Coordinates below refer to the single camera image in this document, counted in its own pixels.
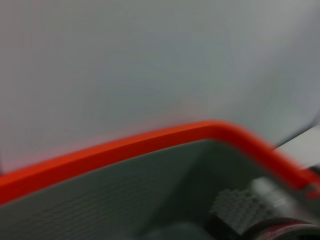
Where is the glass teacup black holder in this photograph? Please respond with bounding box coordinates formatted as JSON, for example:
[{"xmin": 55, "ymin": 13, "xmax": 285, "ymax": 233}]
[{"xmin": 203, "ymin": 214, "xmax": 320, "ymax": 240}]

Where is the grey-green perforated storage bin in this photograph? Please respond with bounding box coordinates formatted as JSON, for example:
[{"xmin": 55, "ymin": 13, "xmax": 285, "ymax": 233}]
[{"xmin": 0, "ymin": 138, "xmax": 320, "ymax": 240}]

